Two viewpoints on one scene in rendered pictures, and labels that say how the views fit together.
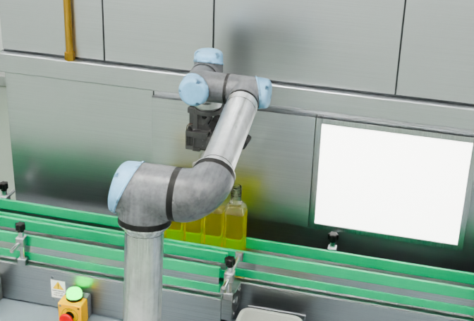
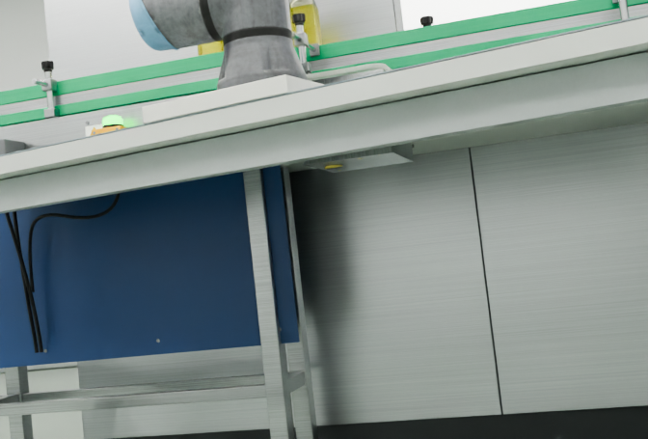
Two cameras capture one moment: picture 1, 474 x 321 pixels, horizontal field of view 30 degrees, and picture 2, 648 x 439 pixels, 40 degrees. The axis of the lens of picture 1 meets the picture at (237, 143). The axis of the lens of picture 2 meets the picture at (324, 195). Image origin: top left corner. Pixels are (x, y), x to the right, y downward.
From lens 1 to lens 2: 1.76 m
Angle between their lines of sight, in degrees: 29
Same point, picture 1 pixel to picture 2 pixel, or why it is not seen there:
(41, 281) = (73, 135)
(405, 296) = (527, 35)
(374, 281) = (484, 27)
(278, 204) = (358, 23)
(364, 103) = not seen: outside the picture
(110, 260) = (156, 80)
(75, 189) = not seen: hidden behind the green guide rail
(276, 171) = not seen: outside the picture
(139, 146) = not seen: hidden behind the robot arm
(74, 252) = (113, 83)
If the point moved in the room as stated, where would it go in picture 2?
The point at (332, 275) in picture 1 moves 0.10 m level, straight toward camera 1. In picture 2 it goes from (431, 37) to (429, 26)
